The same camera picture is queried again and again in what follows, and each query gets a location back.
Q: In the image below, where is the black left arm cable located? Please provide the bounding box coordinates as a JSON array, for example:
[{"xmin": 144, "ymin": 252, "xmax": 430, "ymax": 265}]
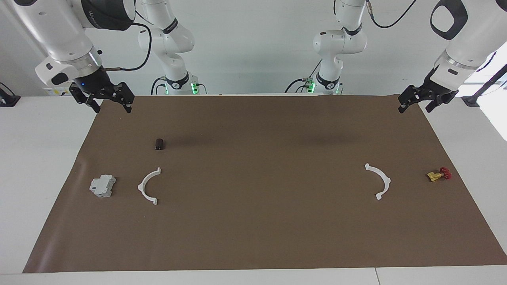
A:
[{"xmin": 366, "ymin": 0, "xmax": 498, "ymax": 72}]

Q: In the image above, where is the white half pipe clamp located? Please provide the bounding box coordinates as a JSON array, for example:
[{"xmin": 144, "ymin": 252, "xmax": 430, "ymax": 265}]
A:
[
  {"xmin": 364, "ymin": 163, "xmax": 391, "ymax": 200},
  {"xmin": 137, "ymin": 167, "xmax": 162, "ymax": 205}
]

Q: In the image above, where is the black table clamp mount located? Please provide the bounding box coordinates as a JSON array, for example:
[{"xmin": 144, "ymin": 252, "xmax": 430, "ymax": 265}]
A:
[{"xmin": 0, "ymin": 82, "xmax": 21, "ymax": 107}]

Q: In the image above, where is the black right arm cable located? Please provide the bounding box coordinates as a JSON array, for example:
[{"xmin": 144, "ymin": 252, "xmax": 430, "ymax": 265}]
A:
[{"xmin": 101, "ymin": 10, "xmax": 153, "ymax": 72}]

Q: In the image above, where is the black right base cable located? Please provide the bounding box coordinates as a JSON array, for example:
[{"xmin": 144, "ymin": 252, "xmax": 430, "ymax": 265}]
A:
[{"xmin": 151, "ymin": 76, "xmax": 168, "ymax": 95}]

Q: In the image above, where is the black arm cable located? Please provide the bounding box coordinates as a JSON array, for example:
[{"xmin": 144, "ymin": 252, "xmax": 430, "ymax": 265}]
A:
[
  {"xmin": 366, "ymin": 0, "xmax": 498, "ymax": 72},
  {"xmin": 101, "ymin": 10, "xmax": 153, "ymax": 72}
]

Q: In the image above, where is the grey circuit breaker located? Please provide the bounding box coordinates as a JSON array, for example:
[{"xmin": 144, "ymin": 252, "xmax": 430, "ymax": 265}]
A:
[{"xmin": 89, "ymin": 174, "xmax": 116, "ymax": 198}]

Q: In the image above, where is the black left base cable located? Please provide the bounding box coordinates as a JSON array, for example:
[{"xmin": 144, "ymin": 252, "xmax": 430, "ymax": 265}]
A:
[{"xmin": 284, "ymin": 59, "xmax": 322, "ymax": 94}]

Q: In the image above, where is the brown table mat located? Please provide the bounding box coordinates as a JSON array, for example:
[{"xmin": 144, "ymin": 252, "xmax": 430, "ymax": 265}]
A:
[{"xmin": 23, "ymin": 93, "xmax": 507, "ymax": 274}]

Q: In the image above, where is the brass valve with red handle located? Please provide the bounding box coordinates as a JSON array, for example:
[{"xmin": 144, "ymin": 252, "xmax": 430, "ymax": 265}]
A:
[{"xmin": 427, "ymin": 167, "xmax": 452, "ymax": 182}]

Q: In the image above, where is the black stand with pole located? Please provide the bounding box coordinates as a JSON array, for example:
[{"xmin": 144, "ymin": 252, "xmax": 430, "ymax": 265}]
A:
[{"xmin": 461, "ymin": 63, "xmax": 507, "ymax": 107}]

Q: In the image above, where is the white wall socket box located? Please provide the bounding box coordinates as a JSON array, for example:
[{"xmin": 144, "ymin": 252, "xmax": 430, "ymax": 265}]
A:
[{"xmin": 43, "ymin": 87, "xmax": 72, "ymax": 97}]

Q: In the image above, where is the black base cable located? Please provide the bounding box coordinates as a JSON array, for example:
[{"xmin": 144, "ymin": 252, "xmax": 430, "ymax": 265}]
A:
[
  {"xmin": 284, "ymin": 59, "xmax": 322, "ymax": 94},
  {"xmin": 151, "ymin": 76, "xmax": 168, "ymax": 95}
]

